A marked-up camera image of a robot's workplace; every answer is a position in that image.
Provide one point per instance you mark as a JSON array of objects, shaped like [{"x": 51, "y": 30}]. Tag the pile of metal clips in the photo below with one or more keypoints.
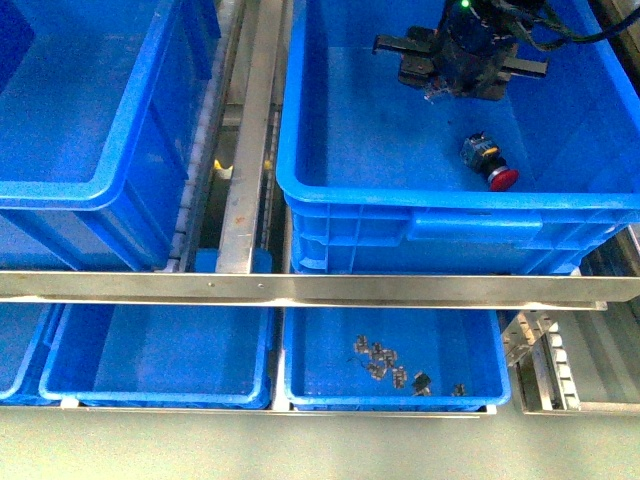
[{"x": 381, "y": 362}]

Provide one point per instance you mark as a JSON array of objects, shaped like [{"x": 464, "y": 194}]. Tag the steel divider beam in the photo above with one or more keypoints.
[{"x": 238, "y": 233}]

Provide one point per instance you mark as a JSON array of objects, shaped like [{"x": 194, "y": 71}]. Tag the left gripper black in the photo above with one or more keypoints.
[{"x": 469, "y": 49}]

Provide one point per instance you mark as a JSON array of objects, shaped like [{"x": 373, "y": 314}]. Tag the steel front rail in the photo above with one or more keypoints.
[{"x": 295, "y": 290}]

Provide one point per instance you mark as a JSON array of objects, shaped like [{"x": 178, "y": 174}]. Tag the left roller track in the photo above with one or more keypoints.
[{"x": 195, "y": 194}]

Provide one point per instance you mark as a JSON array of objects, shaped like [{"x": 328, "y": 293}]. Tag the lower blue tray far left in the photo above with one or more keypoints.
[{"x": 27, "y": 331}]

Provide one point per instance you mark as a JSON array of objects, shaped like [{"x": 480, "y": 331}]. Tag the middle large blue bin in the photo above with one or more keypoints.
[{"x": 100, "y": 103}]

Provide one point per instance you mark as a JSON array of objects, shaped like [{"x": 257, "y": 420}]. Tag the large blue bin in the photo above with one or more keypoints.
[
  {"x": 372, "y": 171},
  {"x": 100, "y": 103}
]

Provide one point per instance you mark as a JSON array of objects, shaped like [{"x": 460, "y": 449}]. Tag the right large blue bin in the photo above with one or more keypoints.
[{"x": 372, "y": 171}]

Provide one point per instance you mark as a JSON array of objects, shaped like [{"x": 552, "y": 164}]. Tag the lower blue tray with clips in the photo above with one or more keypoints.
[{"x": 461, "y": 350}]

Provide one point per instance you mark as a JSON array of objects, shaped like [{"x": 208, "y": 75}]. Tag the red mushroom push button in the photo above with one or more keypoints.
[{"x": 481, "y": 154}]

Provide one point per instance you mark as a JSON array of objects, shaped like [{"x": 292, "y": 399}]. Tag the roller track far right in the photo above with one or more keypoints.
[{"x": 534, "y": 349}]

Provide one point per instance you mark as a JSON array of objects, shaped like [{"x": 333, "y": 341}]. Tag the roller track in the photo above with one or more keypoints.
[
  {"x": 195, "y": 194},
  {"x": 534, "y": 349}
]

